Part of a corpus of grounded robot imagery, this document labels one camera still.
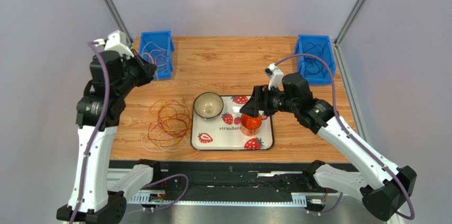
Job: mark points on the white strawberry tray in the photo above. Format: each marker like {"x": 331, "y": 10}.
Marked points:
{"x": 223, "y": 132}

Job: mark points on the aluminium frame post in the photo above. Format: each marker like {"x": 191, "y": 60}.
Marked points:
{"x": 116, "y": 17}
{"x": 339, "y": 56}

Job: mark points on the right blue plastic bin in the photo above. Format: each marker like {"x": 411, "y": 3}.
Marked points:
{"x": 314, "y": 67}

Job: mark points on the grey ceramic bowl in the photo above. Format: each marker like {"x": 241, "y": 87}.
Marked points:
{"x": 208, "y": 105}

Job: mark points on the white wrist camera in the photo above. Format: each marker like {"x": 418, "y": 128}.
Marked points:
{"x": 117, "y": 41}
{"x": 275, "y": 75}

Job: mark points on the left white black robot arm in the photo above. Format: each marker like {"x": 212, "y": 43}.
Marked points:
{"x": 93, "y": 200}

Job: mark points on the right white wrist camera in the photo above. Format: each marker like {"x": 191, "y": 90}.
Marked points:
{"x": 275, "y": 75}

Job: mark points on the orange translucent mug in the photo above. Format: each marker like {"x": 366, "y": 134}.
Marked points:
{"x": 250, "y": 125}

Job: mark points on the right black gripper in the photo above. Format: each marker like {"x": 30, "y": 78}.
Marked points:
{"x": 259, "y": 97}

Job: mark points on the right aluminium frame post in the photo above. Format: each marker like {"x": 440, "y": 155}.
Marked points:
{"x": 339, "y": 56}

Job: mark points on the left aluminium frame post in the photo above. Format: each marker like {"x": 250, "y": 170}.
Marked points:
{"x": 116, "y": 17}

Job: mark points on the aluminium front rail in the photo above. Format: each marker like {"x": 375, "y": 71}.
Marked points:
{"x": 233, "y": 186}

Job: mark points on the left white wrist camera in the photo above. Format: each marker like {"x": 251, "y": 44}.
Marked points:
{"x": 117, "y": 41}

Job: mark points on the left blue plastic bin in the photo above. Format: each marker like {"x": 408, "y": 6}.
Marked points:
{"x": 157, "y": 47}

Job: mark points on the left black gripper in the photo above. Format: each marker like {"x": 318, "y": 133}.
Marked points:
{"x": 147, "y": 69}

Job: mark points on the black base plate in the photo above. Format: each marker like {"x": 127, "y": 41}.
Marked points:
{"x": 241, "y": 165}

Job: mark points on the blue plastic bin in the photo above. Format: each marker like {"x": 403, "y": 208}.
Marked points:
{"x": 314, "y": 67}
{"x": 157, "y": 47}

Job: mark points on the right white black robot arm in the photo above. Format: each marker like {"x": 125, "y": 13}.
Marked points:
{"x": 381, "y": 185}

